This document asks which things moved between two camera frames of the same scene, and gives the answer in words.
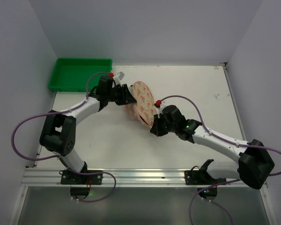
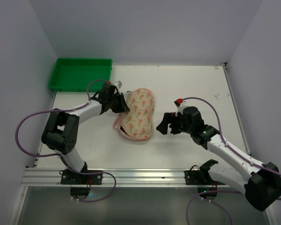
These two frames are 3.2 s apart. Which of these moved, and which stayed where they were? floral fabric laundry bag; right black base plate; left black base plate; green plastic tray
Moved: floral fabric laundry bag
Stayed: right black base plate; left black base plate; green plastic tray
